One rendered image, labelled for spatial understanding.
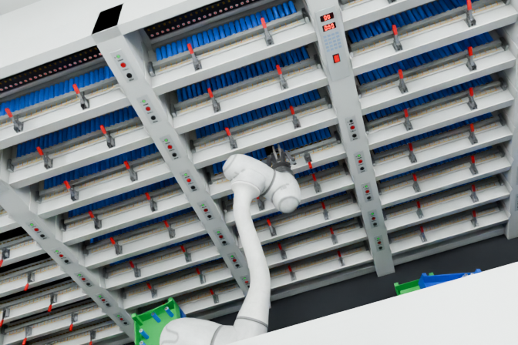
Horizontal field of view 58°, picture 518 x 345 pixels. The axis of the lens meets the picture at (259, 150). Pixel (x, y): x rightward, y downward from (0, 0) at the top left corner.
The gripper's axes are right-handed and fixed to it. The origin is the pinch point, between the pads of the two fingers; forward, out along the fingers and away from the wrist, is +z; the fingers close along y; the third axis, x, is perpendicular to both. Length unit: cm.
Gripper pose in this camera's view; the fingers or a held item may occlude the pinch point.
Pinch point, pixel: (277, 151)
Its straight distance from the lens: 195.7
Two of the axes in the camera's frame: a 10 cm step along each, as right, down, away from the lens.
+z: -0.5, -4.4, 8.9
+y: -9.5, 3.1, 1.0
